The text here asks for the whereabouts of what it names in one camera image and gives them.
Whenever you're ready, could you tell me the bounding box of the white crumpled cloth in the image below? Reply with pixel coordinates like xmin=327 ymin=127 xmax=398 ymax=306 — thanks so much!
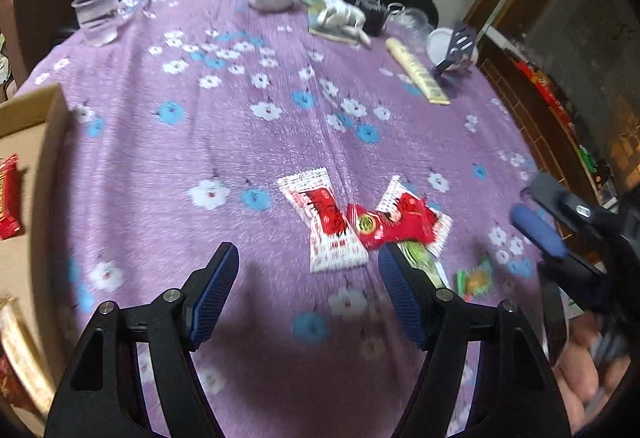
xmin=299 ymin=0 xmax=371 ymax=47

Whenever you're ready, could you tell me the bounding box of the purple floral tablecloth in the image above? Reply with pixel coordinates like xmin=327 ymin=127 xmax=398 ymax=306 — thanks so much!
xmin=22 ymin=0 xmax=541 ymax=437

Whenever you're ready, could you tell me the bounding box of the white green snack packet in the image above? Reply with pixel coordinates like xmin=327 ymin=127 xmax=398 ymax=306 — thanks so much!
xmin=398 ymin=241 xmax=450 ymax=289

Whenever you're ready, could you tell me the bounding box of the cream tube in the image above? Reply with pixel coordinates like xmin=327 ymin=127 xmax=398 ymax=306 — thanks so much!
xmin=385 ymin=38 xmax=450 ymax=106

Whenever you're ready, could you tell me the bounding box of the small green yellow candy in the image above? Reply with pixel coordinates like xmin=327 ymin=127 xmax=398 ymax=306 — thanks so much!
xmin=454 ymin=256 xmax=494 ymax=302

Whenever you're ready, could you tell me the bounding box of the person's right hand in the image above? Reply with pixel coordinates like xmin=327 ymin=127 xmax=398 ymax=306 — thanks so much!
xmin=553 ymin=313 xmax=631 ymax=435

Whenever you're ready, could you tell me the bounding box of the white red snack packet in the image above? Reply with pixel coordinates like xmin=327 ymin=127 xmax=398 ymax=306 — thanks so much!
xmin=277 ymin=167 xmax=369 ymax=273

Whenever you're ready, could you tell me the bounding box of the cardboard box tray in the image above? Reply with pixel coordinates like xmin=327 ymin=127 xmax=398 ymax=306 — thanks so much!
xmin=1 ymin=84 xmax=70 ymax=422

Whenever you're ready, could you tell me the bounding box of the yellow biscuit clear packet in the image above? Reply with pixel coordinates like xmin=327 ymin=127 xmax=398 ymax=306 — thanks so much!
xmin=1 ymin=295 xmax=55 ymax=418

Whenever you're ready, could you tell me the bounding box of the red black sesame candy packet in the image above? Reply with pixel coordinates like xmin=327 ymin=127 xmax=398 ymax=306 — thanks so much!
xmin=0 ymin=154 xmax=22 ymax=240

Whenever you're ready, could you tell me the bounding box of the white bowl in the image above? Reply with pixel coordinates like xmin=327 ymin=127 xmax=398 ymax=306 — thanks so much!
xmin=426 ymin=27 xmax=478 ymax=71

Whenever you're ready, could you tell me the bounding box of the clear plastic cup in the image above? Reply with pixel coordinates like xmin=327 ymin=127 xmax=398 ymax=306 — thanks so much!
xmin=72 ymin=0 xmax=119 ymax=47

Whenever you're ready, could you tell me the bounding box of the red small snack packet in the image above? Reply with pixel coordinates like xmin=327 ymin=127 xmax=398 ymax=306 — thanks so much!
xmin=346 ymin=203 xmax=433 ymax=251

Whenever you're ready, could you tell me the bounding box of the black small container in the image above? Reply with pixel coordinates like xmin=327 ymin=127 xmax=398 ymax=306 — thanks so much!
xmin=355 ymin=0 xmax=388 ymax=36

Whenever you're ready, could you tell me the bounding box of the clear glass jar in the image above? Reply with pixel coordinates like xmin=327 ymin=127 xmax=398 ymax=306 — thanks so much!
xmin=387 ymin=2 xmax=433 ymax=36

